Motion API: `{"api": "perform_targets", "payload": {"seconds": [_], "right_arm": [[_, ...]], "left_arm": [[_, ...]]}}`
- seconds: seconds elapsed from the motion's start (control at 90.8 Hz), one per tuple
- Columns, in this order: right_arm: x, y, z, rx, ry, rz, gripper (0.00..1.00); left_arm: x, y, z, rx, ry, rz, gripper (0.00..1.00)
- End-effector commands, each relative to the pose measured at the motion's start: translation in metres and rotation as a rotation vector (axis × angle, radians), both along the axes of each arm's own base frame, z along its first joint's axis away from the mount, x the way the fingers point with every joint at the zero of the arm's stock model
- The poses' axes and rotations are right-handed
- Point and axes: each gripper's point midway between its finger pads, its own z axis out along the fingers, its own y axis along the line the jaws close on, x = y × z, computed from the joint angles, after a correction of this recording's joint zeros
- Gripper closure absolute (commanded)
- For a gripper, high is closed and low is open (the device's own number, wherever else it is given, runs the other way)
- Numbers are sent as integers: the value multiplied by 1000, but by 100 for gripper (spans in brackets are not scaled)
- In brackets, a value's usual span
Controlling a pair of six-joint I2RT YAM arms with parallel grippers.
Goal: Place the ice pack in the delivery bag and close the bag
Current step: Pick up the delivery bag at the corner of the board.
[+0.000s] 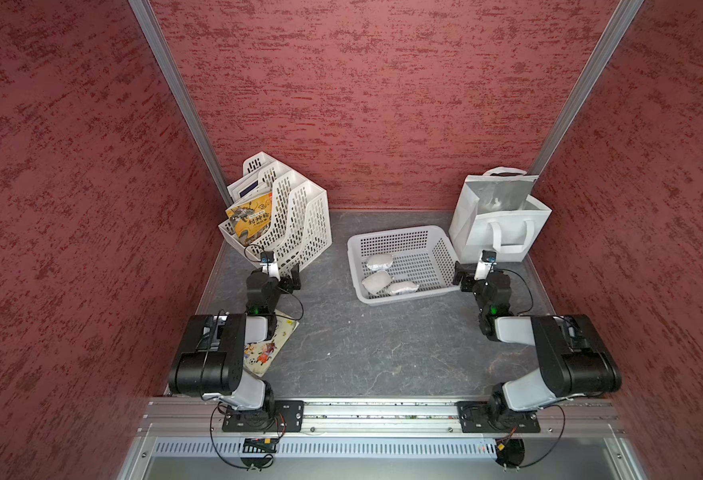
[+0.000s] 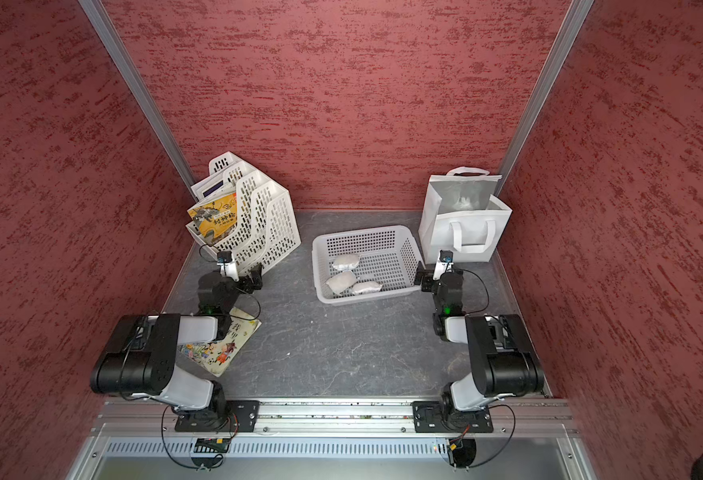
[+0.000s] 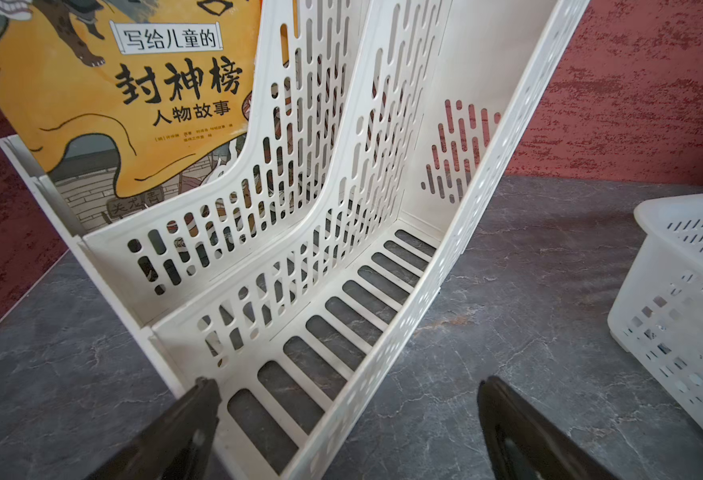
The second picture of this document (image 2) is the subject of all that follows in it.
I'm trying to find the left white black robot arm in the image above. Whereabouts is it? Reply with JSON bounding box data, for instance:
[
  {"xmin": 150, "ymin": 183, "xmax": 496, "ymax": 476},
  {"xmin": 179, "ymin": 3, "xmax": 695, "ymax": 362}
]
[{"xmin": 90, "ymin": 264, "xmax": 263, "ymax": 434}]

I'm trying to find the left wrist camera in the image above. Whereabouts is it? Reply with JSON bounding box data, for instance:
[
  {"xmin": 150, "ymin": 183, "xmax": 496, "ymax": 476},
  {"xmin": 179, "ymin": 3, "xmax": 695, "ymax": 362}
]
[{"xmin": 217, "ymin": 250, "xmax": 240, "ymax": 282}]

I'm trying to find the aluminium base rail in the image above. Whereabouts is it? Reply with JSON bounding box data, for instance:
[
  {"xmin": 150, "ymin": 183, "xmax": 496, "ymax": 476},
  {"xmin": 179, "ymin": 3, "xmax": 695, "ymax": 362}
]
[{"xmin": 89, "ymin": 397, "xmax": 581, "ymax": 439}]

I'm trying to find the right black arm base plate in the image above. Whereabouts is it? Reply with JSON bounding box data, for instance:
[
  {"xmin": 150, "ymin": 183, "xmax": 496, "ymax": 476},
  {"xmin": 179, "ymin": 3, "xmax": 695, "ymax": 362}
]
[{"xmin": 411, "ymin": 401, "xmax": 493, "ymax": 434}]

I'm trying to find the aluminium corner post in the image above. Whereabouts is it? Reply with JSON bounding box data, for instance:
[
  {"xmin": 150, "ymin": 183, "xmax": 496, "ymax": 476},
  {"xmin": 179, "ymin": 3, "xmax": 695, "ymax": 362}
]
[
  {"xmin": 78, "ymin": 0, "xmax": 197, "ymax": 191},
  {"xmin": 495, "ymin": 0, "xmax": 595, "ymax": 197}
]

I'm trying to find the white perforated file organizer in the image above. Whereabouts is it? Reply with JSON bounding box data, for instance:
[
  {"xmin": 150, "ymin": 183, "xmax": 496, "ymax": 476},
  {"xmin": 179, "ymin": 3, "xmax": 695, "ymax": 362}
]
[{"xmin": 187, "ymin": 152, "xmax": 301, "ymax": 275}]

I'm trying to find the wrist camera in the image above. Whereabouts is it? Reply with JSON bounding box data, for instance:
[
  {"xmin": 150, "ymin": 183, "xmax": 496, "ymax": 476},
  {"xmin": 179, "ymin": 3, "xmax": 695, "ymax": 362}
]
[
  {"xmin": 433, "ymin": 250, "xmax": 453, "ymax": 280},
  {"xmin": 217, "ymin": 250, "xmax": 240, "ymax": 282}
]

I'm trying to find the white perforated plastic basket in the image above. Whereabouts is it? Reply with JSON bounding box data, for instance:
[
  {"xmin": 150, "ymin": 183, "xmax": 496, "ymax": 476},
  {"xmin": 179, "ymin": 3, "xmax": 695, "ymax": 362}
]
[{"xmin": 312, "ymin": 225, "xmax": 423, "ymax": 306}]

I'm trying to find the yellow illustrated book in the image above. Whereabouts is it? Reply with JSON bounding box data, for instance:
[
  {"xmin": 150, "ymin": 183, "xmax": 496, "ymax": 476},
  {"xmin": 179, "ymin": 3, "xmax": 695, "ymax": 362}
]
[{"xmin": 188, "ymin": 191, "xmax": 239, "ymax": 245}]

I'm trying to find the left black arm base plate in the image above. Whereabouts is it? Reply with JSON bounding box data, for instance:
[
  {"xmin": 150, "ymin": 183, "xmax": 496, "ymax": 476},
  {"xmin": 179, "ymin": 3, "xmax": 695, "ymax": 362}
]
[{"xmin": 175, "ymin": 400, "xmax": 261, "ymax": 433}]

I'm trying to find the white booklet with blue stripe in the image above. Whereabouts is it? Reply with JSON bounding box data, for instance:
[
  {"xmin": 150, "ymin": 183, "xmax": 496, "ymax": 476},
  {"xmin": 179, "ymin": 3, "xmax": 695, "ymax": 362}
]
[{"xmin": 192, "ymin": 165, "xmax": 240, "ymax": 200}]

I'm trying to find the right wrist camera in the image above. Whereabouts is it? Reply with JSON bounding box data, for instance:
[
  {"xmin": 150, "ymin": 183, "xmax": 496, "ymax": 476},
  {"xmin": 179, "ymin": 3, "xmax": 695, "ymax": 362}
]
[{"xmin": 433, "ymin": 250, "xmax": 453, "ymax": 280}]

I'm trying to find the colourful children's book on table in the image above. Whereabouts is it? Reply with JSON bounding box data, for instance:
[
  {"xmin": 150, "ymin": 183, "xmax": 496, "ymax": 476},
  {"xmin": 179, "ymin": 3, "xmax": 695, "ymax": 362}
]
[{"xmin": 179, "ymin": 307, "xmax": 262, "ymax": 377}]

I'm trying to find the white insulated delivery bag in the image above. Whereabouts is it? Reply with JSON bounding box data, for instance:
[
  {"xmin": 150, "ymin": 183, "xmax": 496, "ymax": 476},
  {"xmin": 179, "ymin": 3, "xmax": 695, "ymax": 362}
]
[{"xmin": 419, "ymin": 166, "xmax": 513, "ymax": 264}]

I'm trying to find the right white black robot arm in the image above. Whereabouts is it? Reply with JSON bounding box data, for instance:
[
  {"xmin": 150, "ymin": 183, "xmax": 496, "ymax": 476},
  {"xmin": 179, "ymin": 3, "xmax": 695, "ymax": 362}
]
[{"xmin": 413, "ymin": 266, "xmax": 545, "ymax": 432}]

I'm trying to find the white ice pack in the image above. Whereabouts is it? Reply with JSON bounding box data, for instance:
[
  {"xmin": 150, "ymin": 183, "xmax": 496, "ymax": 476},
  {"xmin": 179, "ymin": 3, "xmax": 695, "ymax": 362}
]
[
  {"xmin": 333, "ymin": 254, "xmax": 361, "ymax": 271},
  {"xmin": 351, "ymin": 281, "xmax": 383, "ymax": 296},
  {"xmin": 326, "ymin": 271, "xmax": 357, "ymax": 295}
]

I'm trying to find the right aluminium corner post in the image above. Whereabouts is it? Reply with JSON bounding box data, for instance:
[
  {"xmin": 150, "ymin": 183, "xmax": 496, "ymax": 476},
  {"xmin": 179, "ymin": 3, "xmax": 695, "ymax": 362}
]
[{"xmin": 495, "ymin": 0, "xmax": 595, "ymax": 197}]

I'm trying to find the left aluminium corner post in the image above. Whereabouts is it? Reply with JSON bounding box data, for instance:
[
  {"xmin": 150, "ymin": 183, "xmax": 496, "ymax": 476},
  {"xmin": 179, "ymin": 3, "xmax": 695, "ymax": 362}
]
[{"xmin": 78, "ymin": 0, "xmax": 197, "ymax": 191}]

